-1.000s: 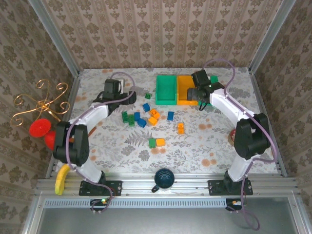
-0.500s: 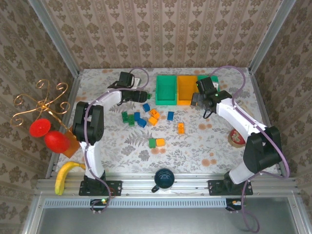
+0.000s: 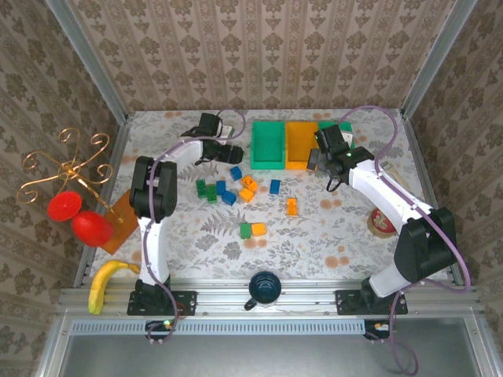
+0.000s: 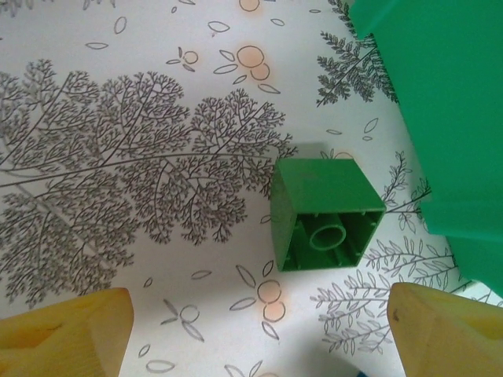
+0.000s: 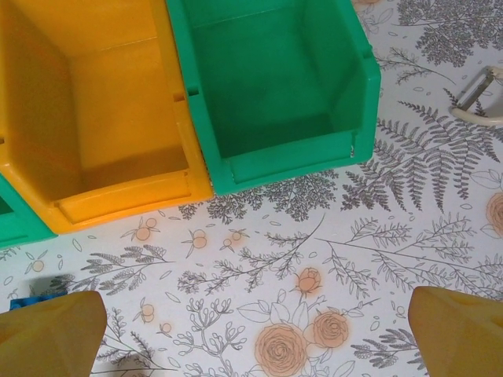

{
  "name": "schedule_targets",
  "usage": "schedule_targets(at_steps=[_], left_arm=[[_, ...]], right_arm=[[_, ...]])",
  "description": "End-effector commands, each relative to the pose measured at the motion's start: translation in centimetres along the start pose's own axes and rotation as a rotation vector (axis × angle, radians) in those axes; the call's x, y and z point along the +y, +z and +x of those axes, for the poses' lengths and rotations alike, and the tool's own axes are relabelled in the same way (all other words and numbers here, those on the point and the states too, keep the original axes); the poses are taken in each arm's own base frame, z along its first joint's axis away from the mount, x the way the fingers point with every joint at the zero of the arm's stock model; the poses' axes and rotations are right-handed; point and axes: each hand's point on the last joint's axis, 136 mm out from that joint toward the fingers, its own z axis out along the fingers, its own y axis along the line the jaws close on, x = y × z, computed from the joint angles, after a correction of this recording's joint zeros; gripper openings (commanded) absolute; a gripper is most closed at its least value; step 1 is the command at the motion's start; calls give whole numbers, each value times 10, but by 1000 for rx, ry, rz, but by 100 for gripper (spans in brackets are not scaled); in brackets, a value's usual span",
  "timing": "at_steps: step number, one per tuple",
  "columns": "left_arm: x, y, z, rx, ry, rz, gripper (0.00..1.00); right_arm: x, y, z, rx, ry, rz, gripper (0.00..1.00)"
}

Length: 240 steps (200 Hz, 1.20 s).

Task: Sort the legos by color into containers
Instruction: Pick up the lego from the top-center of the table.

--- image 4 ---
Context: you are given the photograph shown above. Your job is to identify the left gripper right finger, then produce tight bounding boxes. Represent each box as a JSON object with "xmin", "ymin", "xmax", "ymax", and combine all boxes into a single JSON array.
[{"xmin": 387, "ymin": 282, "xmax": 503, "ymax": 377}]

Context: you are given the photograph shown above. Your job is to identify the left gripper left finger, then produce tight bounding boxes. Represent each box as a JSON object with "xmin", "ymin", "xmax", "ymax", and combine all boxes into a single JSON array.
[{"xmin": 0, "ymin": 287, "xmax": 135, "ymax": 377}]

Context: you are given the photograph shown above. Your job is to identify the green square lego brick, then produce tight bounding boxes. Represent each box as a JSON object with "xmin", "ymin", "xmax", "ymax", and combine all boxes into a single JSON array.
[{"xmin": 270, "ymin": 157, "xmax": 387, "ymax": 273}]

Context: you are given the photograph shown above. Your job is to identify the green plastic bin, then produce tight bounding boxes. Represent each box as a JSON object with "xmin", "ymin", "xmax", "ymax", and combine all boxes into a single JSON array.
[{"xmin": 348, "ymin": 0, "xmax": 503, "ymax": 291}]

